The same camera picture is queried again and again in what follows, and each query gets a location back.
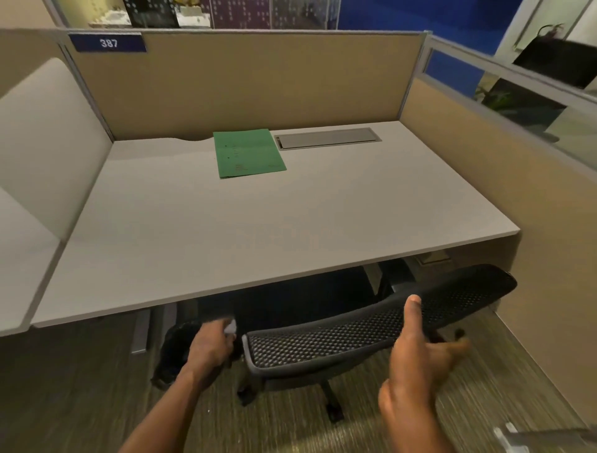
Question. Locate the person's right hand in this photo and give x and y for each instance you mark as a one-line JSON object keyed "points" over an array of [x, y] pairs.
{"points": [[413, 382]]}

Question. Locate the person's left hand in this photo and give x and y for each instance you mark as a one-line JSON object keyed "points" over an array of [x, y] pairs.
{"points": [[207, 347]]}

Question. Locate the person's right thumb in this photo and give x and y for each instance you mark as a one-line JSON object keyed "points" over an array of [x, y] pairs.
{"points": [[413, 319]]}

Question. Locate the person's left fingers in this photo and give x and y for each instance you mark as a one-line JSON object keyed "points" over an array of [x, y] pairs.
{"points": [[223, 343]]}

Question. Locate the white tissue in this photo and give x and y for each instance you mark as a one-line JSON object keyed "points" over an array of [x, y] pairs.
{"points": [[230, 328]]}

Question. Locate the person's left forearm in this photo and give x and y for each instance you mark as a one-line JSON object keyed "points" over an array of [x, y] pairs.
{"points": [[165, 410]]}

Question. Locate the person's right forearm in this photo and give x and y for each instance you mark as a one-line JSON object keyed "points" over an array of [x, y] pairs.
{"points": [[419, 444]]}

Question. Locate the black waste bin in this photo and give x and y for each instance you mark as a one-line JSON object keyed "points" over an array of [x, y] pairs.
{"points": [[175, 345]]}

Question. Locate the black mesh office chair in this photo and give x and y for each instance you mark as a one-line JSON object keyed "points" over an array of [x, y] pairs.
{"points": [[354, 326]]}

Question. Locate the grey metal desk leg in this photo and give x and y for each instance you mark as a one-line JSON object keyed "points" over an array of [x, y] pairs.
{"points": [[141, 331]]}

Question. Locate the beige partition with glass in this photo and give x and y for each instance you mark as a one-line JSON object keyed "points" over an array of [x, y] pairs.
{"points": [[513, 186]]}

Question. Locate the grey metal object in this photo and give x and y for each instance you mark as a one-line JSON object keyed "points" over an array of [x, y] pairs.
{"points": [[545, 438]]}

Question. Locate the green paper folder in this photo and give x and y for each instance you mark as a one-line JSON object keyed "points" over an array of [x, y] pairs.
{"points": [[247, 152]]}

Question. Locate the green potted plant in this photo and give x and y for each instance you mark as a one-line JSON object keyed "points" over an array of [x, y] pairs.
{"points": [[496, 99]]}

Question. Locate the beige fabric partition panel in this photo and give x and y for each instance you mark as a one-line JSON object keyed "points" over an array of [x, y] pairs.
{"points": [[242, 81]]}

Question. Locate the white rounded divider panel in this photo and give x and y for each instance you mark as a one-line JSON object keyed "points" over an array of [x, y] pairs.
{"points": [[44, 144]]}

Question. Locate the black bag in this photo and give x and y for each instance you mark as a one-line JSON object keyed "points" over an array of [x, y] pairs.
{"points": [[557, 60]]}

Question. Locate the blue desk number label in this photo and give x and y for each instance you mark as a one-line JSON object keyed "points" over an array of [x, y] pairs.
{"points": [[108, 43]]}

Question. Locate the purple patterned wall panel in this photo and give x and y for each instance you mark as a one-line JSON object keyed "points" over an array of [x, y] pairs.
{"points": [[242, 13]]}

